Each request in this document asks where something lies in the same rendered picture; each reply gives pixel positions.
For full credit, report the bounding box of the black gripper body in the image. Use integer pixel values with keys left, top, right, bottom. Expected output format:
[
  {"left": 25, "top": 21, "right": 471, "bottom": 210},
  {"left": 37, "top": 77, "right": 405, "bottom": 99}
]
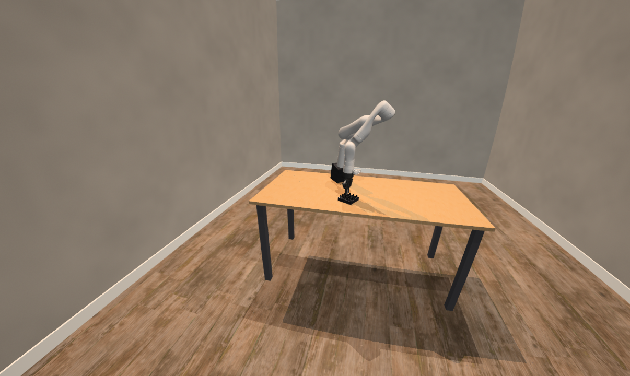
[{"left": 343, "top": 172, "right": 354, "bottom": 184}]

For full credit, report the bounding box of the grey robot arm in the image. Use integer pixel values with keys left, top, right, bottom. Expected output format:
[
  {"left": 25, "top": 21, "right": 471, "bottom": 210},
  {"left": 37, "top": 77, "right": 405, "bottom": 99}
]
[{"left": 337, "top": 101, "right": 395, "bottom": 175}]

